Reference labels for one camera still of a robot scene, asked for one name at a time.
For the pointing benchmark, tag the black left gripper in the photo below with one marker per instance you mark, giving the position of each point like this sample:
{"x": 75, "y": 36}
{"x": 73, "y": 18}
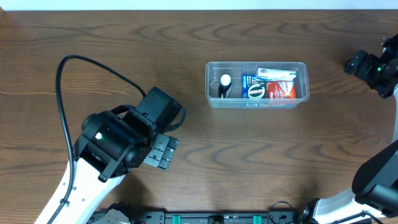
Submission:
{"x": 158, "y": 161}

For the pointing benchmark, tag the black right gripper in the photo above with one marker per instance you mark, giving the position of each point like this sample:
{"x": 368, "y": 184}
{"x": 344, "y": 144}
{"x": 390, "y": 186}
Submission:
{"x": 365, "y": 72}

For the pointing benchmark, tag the clear plastic container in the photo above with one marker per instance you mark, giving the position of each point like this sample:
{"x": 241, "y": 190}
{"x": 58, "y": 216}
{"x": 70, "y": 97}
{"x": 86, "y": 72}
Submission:
{"x": 214, "y": 71}

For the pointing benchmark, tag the dark bottle white cap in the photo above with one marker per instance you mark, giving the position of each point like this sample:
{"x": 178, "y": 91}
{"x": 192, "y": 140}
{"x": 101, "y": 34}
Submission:
{"x": 224, "y": 88}

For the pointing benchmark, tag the red small box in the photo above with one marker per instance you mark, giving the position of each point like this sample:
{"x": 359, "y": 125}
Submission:
{"x": 281, "y": 90}

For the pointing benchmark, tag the blue fever patch box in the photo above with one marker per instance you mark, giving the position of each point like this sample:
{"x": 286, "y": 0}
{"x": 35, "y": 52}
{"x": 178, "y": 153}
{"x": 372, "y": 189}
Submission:
{"x": 246, "y": 81}

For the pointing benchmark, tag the green round-label box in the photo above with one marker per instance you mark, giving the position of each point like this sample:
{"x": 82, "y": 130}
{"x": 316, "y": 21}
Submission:
{"x": 256, "y": 91}

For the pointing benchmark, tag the white sachet packet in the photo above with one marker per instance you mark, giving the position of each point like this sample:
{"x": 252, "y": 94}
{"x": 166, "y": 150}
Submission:
{"x": 273, "y": 75}

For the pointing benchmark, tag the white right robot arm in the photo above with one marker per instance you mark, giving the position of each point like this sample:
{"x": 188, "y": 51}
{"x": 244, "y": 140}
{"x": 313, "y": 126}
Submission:
{"x": 373, "y": 194}

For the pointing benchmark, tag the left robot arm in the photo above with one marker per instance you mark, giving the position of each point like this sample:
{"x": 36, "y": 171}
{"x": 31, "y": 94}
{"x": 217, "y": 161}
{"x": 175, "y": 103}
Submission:
{"x": 111, "y": 144}

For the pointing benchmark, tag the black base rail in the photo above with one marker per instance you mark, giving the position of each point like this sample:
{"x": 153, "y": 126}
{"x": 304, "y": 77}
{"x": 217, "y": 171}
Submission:
{"x": 278, "y": 217}

